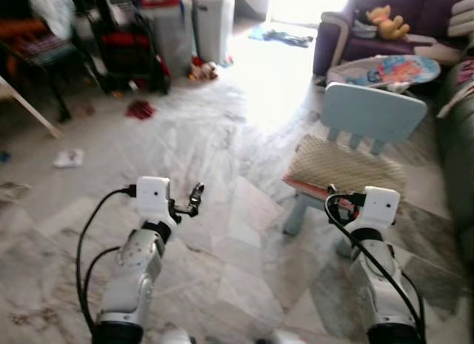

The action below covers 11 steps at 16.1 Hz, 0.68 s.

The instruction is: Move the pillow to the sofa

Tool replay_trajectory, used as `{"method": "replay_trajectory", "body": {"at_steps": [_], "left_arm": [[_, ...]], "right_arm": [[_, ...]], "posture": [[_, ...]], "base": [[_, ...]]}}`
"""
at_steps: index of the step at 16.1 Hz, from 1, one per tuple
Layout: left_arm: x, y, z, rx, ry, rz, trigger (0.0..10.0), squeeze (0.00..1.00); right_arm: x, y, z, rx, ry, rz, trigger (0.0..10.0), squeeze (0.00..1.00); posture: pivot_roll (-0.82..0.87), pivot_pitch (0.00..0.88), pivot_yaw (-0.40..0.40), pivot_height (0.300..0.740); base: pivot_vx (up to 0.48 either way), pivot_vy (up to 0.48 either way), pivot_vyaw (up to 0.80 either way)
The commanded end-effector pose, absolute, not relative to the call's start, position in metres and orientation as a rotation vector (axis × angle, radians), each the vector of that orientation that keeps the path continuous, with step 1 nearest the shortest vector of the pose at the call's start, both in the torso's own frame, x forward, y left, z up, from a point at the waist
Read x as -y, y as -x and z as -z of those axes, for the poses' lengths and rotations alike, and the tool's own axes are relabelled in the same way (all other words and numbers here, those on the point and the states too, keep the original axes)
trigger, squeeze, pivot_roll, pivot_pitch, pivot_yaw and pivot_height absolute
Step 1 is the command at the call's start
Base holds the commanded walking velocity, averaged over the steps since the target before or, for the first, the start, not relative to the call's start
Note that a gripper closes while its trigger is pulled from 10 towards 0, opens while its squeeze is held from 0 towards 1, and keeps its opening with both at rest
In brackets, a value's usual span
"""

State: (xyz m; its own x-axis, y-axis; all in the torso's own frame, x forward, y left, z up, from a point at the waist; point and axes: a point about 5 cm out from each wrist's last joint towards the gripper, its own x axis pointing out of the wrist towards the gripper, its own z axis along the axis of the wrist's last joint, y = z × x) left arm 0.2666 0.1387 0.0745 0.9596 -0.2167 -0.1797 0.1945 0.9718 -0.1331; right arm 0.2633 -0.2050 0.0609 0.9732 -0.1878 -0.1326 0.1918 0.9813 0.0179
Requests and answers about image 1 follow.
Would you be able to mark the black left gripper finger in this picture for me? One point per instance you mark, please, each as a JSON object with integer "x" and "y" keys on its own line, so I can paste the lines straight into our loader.
{"x": 193, "y": 206}
{"x": 198, "y": 191}

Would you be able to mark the white left robot foot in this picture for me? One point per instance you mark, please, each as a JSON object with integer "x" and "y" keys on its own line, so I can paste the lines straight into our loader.
{"x": 176, "y": 337}

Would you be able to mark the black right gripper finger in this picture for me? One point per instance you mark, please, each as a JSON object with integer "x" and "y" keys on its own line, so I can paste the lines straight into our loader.
{"x": 332, "y": 190}

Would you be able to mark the white right robot foot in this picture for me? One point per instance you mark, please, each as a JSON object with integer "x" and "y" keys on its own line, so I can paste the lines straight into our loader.
{"x": 287, "y": 338}

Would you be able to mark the white paper scrap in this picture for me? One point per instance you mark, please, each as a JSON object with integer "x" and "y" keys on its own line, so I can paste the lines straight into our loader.
{"x": 68, "y": 159}

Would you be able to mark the dark cloth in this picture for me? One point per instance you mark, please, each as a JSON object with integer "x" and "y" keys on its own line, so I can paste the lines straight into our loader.
{"x": 289, "y": 38}

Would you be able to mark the black and red stroller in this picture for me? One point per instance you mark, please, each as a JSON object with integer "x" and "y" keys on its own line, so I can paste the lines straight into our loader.
{"x": 126, "y": 47}

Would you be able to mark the dark green sofa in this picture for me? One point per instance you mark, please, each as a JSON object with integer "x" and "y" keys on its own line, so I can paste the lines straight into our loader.
{"x": 459, "y": 151}

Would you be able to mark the white wooden furniture leg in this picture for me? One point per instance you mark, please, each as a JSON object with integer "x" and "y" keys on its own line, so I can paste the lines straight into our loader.
{"x": 29, "y": 107}

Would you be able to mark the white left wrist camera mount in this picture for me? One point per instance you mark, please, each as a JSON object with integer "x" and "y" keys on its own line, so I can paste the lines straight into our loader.
{"x": 152, "y": 196}

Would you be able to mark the light blue child chair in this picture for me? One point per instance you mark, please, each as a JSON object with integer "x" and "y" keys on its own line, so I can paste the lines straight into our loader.
{"x": 370, "y": 110}

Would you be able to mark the white waste bin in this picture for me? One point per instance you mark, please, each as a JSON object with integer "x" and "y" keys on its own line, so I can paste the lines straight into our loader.
{"x": 213, "y": 21}

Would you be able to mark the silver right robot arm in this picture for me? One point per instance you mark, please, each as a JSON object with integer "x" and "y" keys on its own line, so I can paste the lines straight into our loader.
{"x": 378, "y": 285}

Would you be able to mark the red cloth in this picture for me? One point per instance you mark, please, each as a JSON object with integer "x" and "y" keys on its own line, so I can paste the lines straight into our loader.
{"x": 140, "y": 110}

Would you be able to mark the yellow teddy bear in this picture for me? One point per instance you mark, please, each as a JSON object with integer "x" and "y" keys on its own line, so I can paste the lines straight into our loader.
{"x": 385, "y": 21}

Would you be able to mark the pink and white magazine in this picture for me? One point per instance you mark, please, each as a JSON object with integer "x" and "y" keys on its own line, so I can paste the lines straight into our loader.
{"x": 459, "y": 84}

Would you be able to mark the dark wooden chair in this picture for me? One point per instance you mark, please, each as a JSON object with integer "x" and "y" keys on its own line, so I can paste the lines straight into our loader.
{"x": 37, "y": 47}

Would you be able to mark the white plastic bag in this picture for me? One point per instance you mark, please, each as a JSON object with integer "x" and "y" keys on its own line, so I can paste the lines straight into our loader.
{"x": 52, "y": 10}

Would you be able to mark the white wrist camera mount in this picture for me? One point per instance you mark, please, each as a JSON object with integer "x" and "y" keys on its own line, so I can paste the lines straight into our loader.
{"x": 381, "y": 207}
{"x": 152, "y": 196}

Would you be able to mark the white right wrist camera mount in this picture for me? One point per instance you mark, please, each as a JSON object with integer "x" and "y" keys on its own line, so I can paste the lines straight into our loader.
{"x": 381, "y": 207}

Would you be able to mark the small red white toy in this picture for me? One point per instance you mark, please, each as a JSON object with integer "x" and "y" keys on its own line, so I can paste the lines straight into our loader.
{"x": 201, "y": 70}

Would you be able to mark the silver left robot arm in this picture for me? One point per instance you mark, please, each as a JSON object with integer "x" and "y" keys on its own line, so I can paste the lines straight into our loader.
{"x": 137, "y": 270}

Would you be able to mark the purple armchair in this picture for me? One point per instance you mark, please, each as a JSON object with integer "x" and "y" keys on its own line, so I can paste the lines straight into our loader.
{"x": 422, "y": 10}

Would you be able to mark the grey storage box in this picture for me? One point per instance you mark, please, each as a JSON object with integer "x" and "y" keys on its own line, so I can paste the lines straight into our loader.
{"x": 174, "y": 32}

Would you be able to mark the white robot foot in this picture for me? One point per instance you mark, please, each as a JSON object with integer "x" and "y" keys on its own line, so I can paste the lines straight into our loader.
{"x": 176, "y": 337}
{"x": 287, "y": 338}

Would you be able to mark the colourful baby bouncer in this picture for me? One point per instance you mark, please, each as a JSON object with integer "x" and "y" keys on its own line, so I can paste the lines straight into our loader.
{"x": 385, "y": 70}

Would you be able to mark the beige textured pillow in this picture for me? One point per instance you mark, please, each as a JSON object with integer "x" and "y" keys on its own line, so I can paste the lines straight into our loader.
{"x": 341, "y": 166}

